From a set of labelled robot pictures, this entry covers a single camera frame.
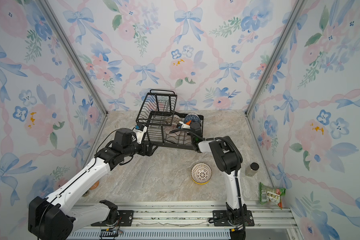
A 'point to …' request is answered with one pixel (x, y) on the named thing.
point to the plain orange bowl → (189, 122)
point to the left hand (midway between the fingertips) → (151, 142)
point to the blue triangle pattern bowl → (192, 117)
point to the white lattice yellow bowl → (201, 173)
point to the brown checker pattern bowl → (176, 119)
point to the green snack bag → (267, 194)
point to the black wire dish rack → (165, 126)
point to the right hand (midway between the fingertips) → (195, 118)
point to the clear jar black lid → (253, 168)
